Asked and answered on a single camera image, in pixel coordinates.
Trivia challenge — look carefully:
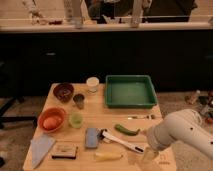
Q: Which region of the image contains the tan black box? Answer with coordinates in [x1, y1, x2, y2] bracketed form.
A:
[51, 143, 78, 159]

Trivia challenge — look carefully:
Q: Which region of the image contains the yellow banana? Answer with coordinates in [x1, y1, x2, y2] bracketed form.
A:
[94, 152, 123, 161]

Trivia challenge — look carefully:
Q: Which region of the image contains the metal fork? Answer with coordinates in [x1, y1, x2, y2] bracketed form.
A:
[127, 115, 156, 120]

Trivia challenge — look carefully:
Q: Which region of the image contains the light green cup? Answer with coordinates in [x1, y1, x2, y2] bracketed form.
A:
[69, 113, 83, 129]

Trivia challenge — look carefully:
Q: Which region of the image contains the blue sponge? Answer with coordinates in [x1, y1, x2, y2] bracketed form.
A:
[85, 128, 99, 149]

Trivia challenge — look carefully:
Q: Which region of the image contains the orange bowl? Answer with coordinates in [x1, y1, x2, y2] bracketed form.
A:
[37, 108, 66, 133]

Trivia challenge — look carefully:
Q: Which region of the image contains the orange fruit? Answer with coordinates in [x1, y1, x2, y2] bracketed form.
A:
[43, 116, 61, 130]

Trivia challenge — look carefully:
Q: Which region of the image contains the green plastic tray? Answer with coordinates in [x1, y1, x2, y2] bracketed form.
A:
[105, 75, 157, 109]

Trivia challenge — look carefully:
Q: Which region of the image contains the black office chair base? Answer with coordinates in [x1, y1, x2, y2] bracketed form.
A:
[0, 95, 38, 130]

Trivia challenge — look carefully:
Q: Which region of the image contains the small metal cup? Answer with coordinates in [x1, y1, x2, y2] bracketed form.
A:
[73, 94, 85, 109]

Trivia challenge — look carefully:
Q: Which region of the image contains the green chili pepper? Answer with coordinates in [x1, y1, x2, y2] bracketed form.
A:
[114, 124, 140, 136]

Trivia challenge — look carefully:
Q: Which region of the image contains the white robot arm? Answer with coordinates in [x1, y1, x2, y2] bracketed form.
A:
[142, 109, 213, 171]

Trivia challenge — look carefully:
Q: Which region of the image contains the dark brown bowl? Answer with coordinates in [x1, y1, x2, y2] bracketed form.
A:
[53, 83, 74, 103]

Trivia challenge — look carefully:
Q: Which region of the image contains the white cup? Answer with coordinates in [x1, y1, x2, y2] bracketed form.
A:
[86, 77, 99, 93]

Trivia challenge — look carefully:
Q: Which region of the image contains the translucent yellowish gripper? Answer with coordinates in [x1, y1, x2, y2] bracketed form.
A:
[138, 147, 159, 171]

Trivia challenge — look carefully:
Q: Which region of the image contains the grey folded cloth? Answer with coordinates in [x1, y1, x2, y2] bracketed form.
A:
[31, 134, 55, 168]

